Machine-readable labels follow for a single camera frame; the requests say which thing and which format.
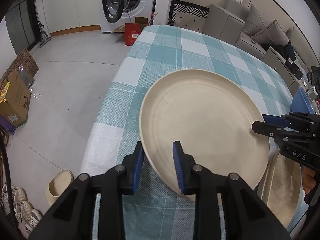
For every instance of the teal checked tablecloth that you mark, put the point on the teal checked tablecloth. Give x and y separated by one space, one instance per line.
175 55

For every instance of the upright vacuum cleaner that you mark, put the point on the upright vacuum cleaner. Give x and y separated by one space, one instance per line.
45 40

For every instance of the beige plate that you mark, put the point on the beige plate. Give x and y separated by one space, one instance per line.
207 120
280 192

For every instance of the brown cardboard box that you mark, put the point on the brown cardboard box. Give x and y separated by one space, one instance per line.
17 100

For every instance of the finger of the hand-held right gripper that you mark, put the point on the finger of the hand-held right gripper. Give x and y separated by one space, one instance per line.
273 120
265 128

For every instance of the light grey cushion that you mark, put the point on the light grey cushion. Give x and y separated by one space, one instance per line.
257 15

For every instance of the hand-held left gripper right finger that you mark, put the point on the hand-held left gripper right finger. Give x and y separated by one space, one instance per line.
178 170

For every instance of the white washing machine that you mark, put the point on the white washing machine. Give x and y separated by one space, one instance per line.
140 2

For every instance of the beige plastic basin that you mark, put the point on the beige plastic basin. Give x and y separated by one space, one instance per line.
57 187

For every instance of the purple crate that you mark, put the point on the purple crate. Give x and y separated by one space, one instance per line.
7 126

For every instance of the grey sofa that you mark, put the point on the grey sofa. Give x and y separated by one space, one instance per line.
220 20

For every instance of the red cardboard box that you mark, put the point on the red cardboard box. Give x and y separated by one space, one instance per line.
132 35

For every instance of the dark grey cushion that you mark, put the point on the dark grey cushion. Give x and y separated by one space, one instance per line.
272 35

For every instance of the person's right hand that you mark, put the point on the person's right hand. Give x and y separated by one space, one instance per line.
308 180

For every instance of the brown patterned cardboard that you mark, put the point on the brown patterned cardboard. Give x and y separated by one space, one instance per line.
27 60

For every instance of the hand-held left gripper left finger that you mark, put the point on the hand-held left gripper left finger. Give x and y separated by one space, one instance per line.
137 170

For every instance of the dark backpack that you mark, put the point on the dark backpack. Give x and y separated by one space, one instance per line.
290 51

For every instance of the black box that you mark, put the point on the black box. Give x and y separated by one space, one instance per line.
295 67

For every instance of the white lower kitchen cabinets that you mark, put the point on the white lower kitchen cabinets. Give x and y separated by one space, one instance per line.
70 5

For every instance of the grey side cabinet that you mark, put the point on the grey side cabinet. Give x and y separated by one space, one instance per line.
272 60

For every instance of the dark glass door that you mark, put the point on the dark glass door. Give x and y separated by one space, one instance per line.
20 25

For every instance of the white sneaker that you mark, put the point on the white sneaker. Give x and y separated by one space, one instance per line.
23 210
15 195
32 220

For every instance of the yellow packet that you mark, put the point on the yellow packet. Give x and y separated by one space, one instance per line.
4 92

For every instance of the clear plastic bag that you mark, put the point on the clear plastic bag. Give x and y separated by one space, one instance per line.
26 77

